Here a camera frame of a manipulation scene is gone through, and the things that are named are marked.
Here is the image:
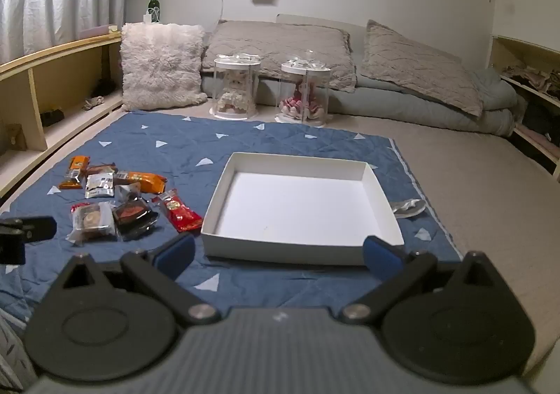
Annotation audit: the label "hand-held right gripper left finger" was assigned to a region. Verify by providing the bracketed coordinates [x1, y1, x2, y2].
[61, 233, 222, 327]

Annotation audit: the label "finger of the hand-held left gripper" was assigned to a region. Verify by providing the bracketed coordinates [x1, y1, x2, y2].
[0, 215, 57, 242]

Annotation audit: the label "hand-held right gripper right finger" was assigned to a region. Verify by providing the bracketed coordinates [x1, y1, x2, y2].
[340, 236, 504, 325]

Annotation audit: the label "clear-wrapped round pastry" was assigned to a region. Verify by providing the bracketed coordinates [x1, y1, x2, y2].
[65, 201, 117, 243]

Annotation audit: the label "black snack packet red print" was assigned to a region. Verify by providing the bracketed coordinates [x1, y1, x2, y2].
[111, 197, 159, 241]

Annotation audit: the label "orange snack packet clear end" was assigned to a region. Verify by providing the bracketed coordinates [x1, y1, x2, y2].
[58, 155, 90, 190]

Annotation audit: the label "silver snack packet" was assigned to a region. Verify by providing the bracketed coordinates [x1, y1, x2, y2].
[84, 173, 115, 200]

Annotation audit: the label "long orange snack packet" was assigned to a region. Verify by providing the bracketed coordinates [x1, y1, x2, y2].
[113, 171, 168, 194]

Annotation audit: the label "shallow white cardboard box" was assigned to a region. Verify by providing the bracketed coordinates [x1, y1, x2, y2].
[200, 152, 405, 267]

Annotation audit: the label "blue quilted mat white triangles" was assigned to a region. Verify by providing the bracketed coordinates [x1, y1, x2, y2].
[0, 110, 464, 325]

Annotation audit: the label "black pouch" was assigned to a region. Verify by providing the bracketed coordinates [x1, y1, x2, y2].
[40, 109, 65, 127]

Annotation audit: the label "folded grey duvet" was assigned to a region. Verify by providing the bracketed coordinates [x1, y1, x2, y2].
[199, 44, 526, 136]

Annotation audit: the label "curved wooden bedside shelf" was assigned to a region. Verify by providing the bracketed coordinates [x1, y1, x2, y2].
[0, 30, 125, 198]

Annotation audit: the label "clear cylinder box cream doll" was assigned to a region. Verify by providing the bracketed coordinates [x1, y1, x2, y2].
[212, 53, 262, 120]

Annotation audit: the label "clear cylinder box pink doll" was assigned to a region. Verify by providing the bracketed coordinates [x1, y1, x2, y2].
[275, 56, 332, 127]

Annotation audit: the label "fluffy white pillow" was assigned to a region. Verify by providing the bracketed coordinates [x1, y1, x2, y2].
[119, 22, 208, 112]

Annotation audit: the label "white curtain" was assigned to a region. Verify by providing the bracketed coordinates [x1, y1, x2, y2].
[0, 0, 130, 66]

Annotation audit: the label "wide grey quilted pillow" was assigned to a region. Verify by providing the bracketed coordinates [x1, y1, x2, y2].
[202, 20, 357, 92]

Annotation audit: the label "pile of folded clothes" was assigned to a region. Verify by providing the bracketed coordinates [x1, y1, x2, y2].
[501, 63, 560, 99]

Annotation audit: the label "wooden shelf with clothes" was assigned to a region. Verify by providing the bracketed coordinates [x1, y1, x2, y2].
[490, 35, 560, 182]

